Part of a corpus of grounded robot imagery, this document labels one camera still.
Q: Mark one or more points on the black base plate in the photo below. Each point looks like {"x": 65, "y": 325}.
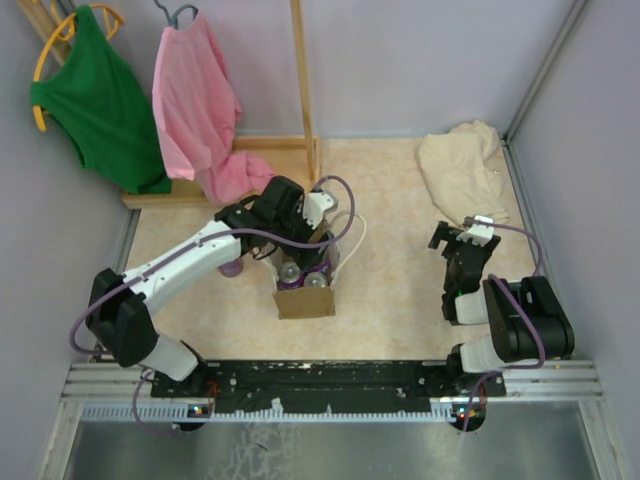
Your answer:
{"x": 315, "y": 387}

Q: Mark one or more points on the canvas bag with white handles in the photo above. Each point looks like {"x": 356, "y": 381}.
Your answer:
{"x": 302, "y": 303}

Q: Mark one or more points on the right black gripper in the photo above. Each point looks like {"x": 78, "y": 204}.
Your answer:
{"x": 444, "y": 232}

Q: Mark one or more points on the pink shirt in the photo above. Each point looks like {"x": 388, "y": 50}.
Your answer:
{"x": 196, "y": 112}

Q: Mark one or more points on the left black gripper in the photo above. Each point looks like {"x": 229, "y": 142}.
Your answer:
{"x": 304, "y": 255}

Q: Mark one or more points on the grey clothes hanger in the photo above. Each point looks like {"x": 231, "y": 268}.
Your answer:
{"x": 172, "y": 18}

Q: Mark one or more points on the white cable duct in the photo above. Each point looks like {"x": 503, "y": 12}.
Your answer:
{"x": 155, "y": 413}

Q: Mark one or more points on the green tank top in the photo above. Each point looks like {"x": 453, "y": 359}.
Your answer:
{"x": 97, "y": 101}

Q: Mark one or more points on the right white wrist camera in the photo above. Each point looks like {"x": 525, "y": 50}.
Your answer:
{"x": 479, "y": 230}

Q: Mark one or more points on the cream folded cloth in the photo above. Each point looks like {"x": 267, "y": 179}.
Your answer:
{"x": 454, "y": 168}

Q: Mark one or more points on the metal corner post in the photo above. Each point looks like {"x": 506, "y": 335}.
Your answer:
{"x": 568, "y": 28}

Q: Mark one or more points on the wooden clothes rack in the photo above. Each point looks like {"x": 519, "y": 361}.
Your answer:
{"x": 297, "y": 157}

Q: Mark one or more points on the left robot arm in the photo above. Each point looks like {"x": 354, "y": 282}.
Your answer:
{"x": 122, "y": 306}

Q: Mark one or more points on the yellow clothes hanger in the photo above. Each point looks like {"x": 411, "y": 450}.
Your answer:
{"x": 63, "y": 33}

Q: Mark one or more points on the aluminium rail frame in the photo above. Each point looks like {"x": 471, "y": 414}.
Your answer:
{"x": 557, "y": 380}

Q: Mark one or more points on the purple soda can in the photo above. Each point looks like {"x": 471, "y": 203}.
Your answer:
{"x": 232, "y": 269}

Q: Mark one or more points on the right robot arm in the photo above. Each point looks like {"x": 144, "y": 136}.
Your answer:
{"x": 527, "y": 324}

